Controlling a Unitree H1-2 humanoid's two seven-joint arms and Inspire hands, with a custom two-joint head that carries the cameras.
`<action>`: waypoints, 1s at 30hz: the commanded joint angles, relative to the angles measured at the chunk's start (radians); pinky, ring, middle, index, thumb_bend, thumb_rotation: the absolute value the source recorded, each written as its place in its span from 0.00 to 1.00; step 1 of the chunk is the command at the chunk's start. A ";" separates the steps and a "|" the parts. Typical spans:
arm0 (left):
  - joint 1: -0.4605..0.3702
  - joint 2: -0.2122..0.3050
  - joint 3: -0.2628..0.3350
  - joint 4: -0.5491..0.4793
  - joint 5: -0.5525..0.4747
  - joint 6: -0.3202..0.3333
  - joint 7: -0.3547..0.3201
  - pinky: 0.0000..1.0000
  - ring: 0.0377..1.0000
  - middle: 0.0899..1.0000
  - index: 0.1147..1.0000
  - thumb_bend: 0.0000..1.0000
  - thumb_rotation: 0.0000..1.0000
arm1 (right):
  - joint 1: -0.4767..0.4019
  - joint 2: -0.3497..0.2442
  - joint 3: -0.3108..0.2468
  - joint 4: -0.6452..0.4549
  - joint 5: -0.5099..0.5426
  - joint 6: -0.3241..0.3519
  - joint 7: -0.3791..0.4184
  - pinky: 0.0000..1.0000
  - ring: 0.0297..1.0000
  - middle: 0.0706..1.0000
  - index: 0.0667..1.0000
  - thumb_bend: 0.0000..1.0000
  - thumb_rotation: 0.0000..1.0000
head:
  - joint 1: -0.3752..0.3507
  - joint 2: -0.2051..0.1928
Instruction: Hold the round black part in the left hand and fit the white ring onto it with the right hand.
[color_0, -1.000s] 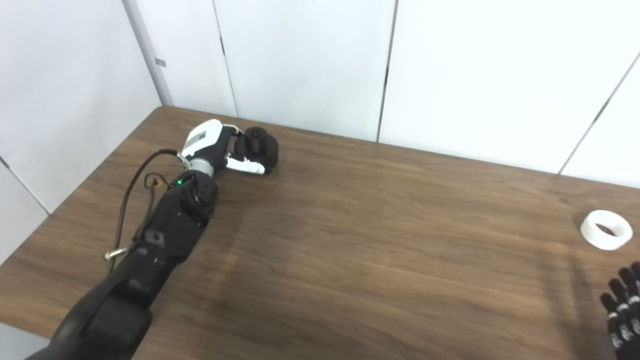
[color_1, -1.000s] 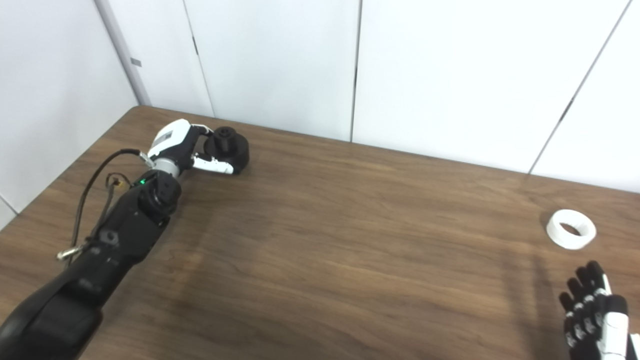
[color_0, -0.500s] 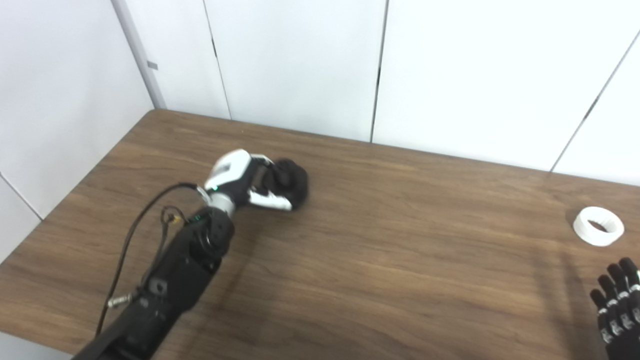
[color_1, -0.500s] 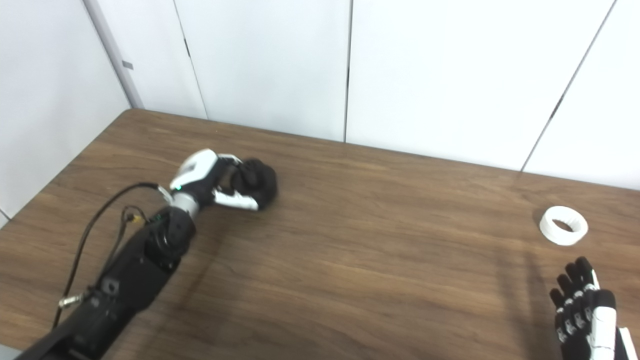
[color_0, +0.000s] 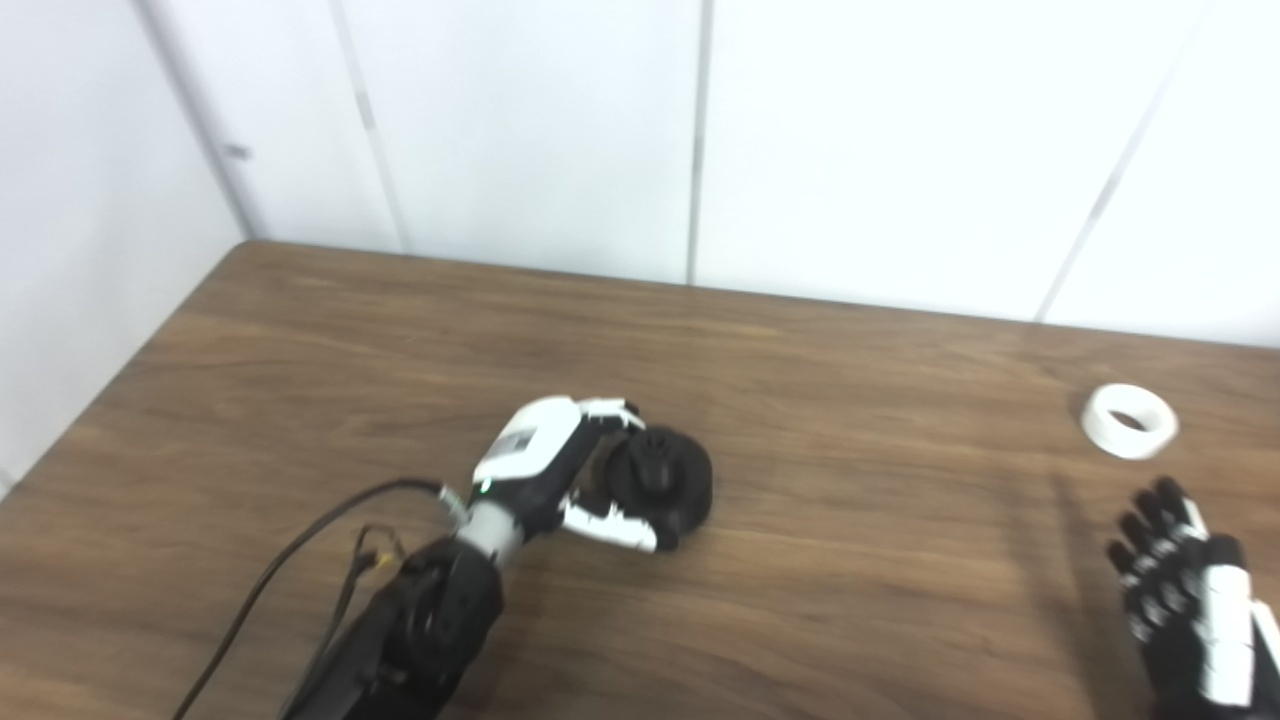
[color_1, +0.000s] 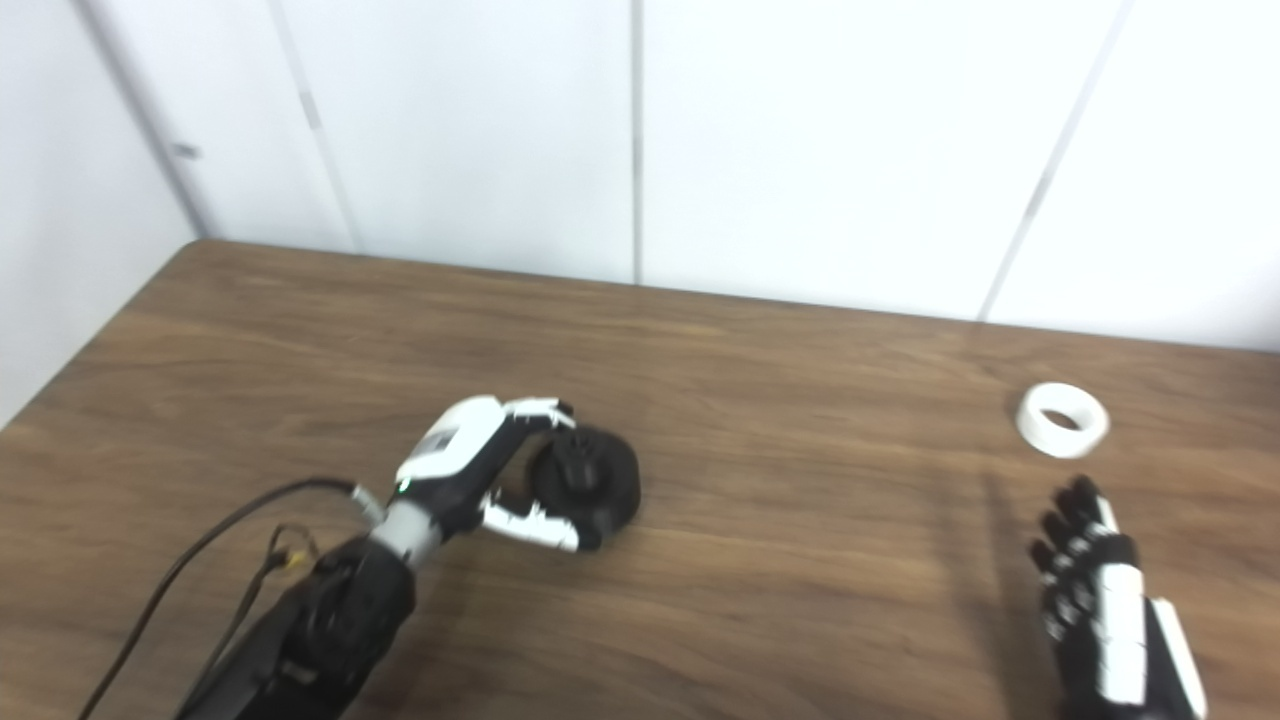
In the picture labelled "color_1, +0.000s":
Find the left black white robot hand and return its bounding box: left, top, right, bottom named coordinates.
left=395, top=396, right=604, bottom=554

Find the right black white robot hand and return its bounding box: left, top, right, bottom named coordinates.
left=1029, top=476, right=1209, bottom=720

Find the round black plastic part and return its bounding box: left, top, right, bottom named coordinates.
left=530, top=427, right=642, bottom=536

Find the white toothed plastic ring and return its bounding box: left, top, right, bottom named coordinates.
left=1016, top=382, right=1111, bottom=460

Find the gray wall corner post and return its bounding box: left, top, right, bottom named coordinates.
left=75, top=0, right=213, bottom=241

